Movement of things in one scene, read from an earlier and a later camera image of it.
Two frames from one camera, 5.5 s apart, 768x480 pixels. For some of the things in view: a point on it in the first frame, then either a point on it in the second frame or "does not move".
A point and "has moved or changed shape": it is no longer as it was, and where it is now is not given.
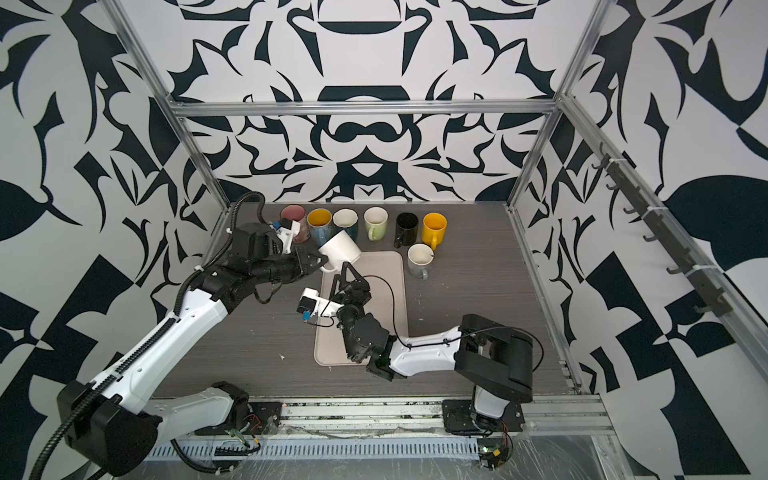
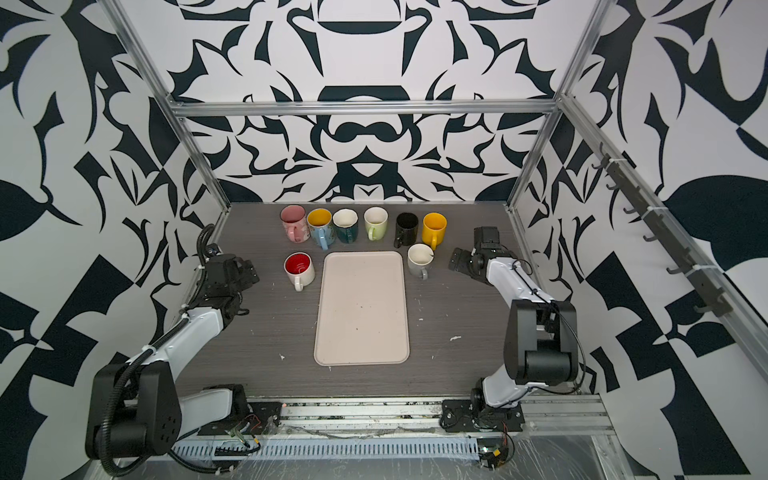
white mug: x=339 y=249 has moved or changed shape
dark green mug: x=345 y=219 does not move
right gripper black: x=353 y=300 -> x=463 y=264
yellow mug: x=433 y=229 does not move
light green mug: x=376 y=219 does not move
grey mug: x=420 y=258 does not move
